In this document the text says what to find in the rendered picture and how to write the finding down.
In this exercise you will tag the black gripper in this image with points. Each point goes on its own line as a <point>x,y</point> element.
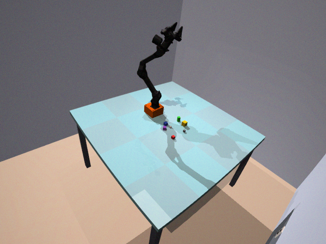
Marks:
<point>176,36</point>

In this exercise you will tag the yellow block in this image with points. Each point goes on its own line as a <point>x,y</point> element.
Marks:
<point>184,123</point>

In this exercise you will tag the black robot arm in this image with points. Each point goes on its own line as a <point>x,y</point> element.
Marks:
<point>142,72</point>

